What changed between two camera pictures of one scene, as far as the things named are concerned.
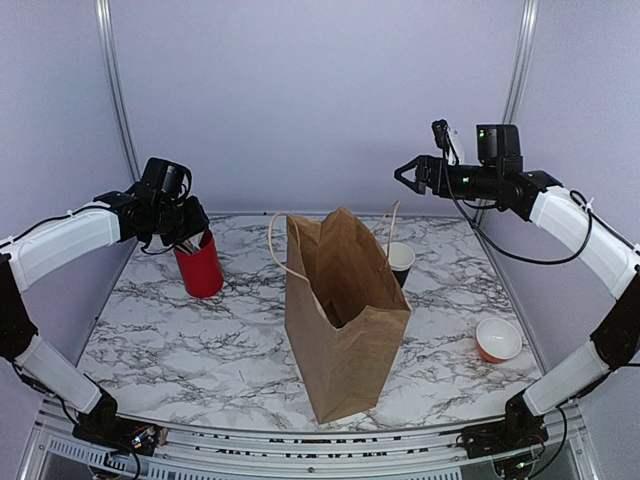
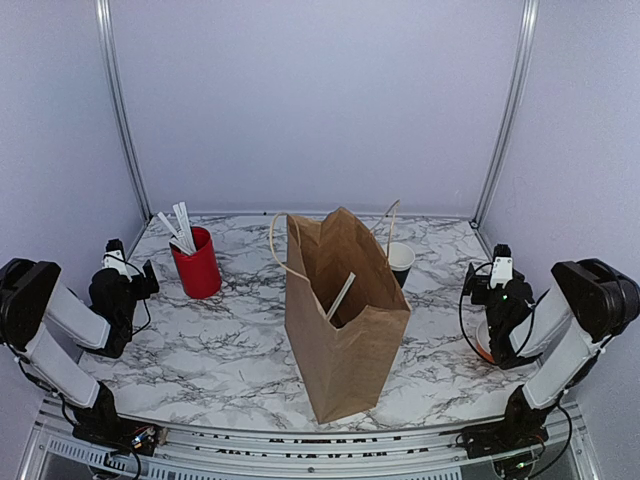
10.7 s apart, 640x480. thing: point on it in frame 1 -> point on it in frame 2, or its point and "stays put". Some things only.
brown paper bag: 345,312 stays put
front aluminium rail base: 54,452 stays put
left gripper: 198,222 -> 143,289
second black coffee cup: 400,257 stays put
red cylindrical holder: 202,270 stays put
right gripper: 425,163 -> 479,281
